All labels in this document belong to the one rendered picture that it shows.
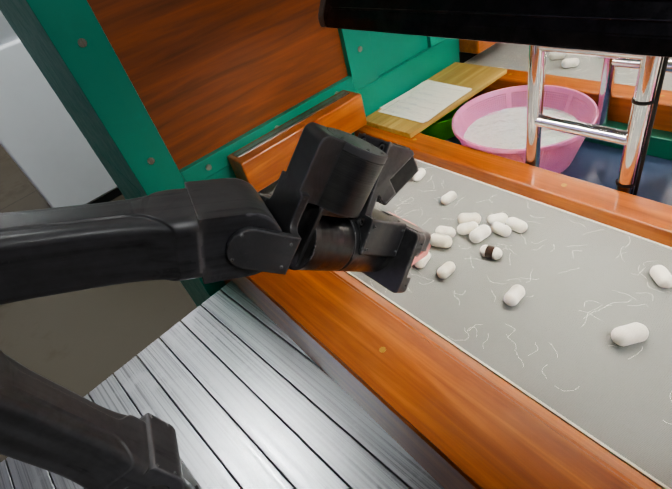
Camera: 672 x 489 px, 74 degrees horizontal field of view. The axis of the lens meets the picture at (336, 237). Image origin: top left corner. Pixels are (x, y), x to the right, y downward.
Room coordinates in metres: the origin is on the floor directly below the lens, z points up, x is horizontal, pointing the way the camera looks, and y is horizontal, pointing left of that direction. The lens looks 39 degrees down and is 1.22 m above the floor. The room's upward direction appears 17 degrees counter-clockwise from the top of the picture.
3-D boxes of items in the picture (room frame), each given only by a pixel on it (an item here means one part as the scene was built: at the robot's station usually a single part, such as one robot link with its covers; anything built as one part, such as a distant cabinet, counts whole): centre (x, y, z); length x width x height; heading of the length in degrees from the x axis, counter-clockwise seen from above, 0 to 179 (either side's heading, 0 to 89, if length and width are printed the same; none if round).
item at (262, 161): (0.83, 0.01, 0.83); 0.30 x 0.06 x 0.07; 119
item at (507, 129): (0.76, -0.42, 0.71); 0.22 x 0.22 x 0.06
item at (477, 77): (0.95, -0.32, 0.77); 0.33 x 0.15 x 0.01; 119
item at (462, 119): (0.76, -0.42, 0.72); 0.27 x 0.27 x 0.10
